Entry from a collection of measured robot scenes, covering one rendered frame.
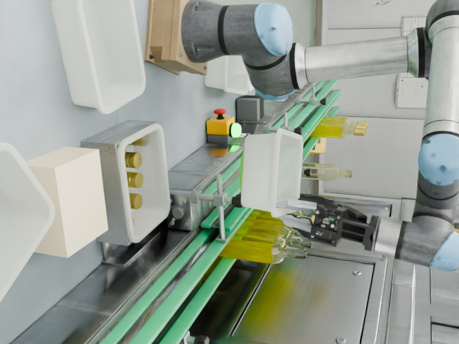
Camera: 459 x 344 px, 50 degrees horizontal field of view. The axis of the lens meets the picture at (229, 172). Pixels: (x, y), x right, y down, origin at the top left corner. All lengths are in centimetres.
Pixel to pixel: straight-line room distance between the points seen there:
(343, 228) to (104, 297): 47
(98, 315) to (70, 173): 27
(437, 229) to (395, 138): 627
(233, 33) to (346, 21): 589
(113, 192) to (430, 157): 59
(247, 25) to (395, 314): 75
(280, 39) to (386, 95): 598
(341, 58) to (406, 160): 613
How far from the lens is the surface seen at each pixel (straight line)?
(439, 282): 147
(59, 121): 95
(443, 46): 105
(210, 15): 118
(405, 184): 744
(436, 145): 89
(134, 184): 106
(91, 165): 91
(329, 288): 131
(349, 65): 122
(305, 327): 118
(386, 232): 96
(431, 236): 97
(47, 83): 93
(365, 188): 750
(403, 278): 139
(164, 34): 119
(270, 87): 125
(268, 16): 113
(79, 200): 89
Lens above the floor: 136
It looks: 20 degrees down
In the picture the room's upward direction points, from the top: 95 degrees clockwise
